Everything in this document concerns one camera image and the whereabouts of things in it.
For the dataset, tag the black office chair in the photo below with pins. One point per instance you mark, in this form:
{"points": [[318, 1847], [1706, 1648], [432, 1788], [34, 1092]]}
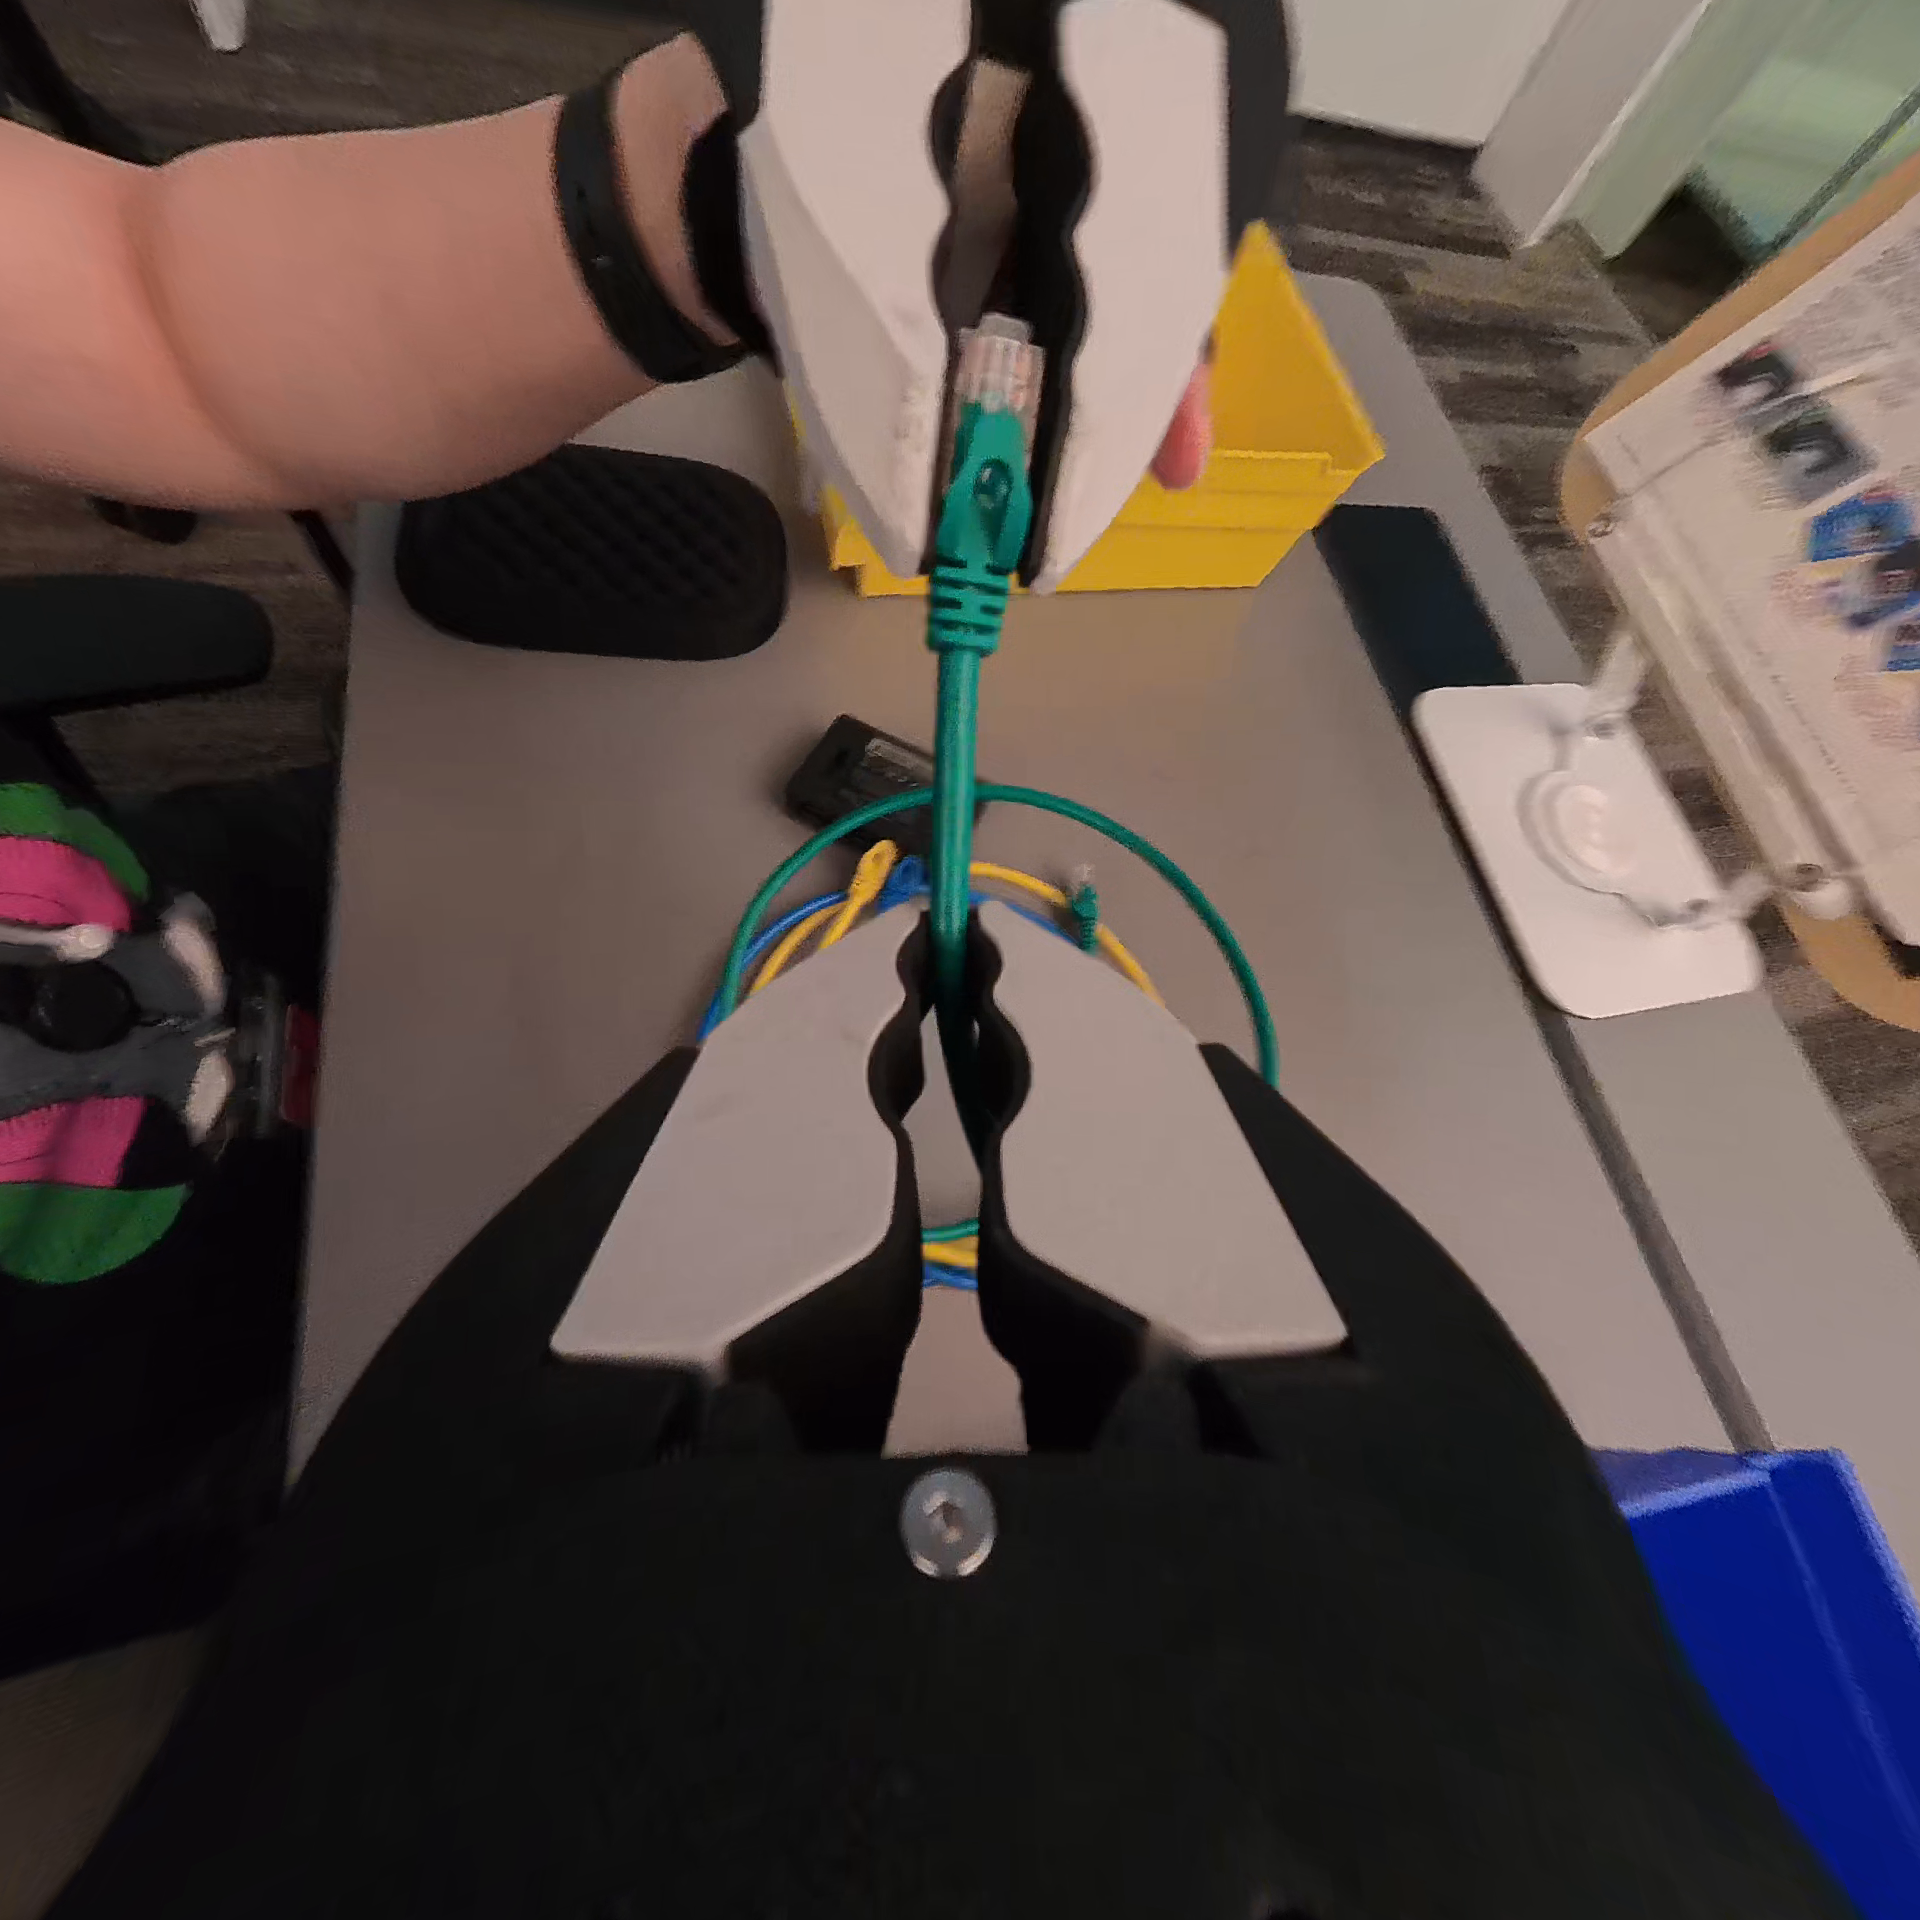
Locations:
{"points": [[120, 645]]}

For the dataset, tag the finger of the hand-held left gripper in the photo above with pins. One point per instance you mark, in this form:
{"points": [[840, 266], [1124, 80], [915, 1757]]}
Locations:
{"points": [[1149, 225], [848, 299]]}

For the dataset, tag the black network switch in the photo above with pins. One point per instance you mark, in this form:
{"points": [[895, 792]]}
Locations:
{"points": [[856, 764]]}

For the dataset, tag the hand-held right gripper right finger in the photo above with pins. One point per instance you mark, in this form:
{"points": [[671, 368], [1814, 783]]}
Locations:
{"points": [[1155, 1185]]}

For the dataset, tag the person's patterned trousers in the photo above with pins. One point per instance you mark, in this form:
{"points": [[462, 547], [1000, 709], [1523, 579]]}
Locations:
{"points": [[77, 885]]}

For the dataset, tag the yellow plastic bin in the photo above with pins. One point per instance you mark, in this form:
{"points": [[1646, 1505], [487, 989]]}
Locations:
{"points": [[1277, 420]]}

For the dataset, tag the person's left hand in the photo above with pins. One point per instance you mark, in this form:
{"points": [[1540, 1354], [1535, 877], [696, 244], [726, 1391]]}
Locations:
{"points": [[668, 149]]}

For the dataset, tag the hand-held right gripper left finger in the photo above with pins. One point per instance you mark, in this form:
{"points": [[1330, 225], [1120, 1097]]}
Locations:
{"points": [[735, 1185]]}

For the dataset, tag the person's left forearm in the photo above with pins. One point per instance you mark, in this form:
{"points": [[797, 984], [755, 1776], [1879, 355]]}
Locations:
{"points": [[300, 299]]}

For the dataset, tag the blue plastic bin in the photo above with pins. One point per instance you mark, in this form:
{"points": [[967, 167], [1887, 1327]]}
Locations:
{"points": [[1799, 1651]]}

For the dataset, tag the glass partition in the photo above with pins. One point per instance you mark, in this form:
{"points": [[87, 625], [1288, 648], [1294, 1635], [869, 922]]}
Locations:
{"points": [[1829, 120]]}

